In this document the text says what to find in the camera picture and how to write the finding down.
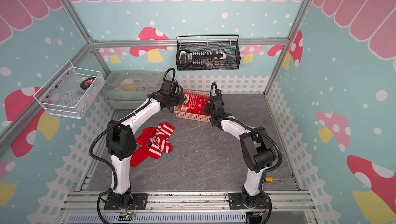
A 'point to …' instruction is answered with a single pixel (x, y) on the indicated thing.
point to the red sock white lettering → (196, 105)
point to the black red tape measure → (85, 84)
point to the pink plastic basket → (201, 117)
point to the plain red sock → (142, 153)
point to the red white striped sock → (159, 143)
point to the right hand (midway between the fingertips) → (208, 102)
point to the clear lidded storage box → (129, 89)
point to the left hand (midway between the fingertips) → (183, 101)
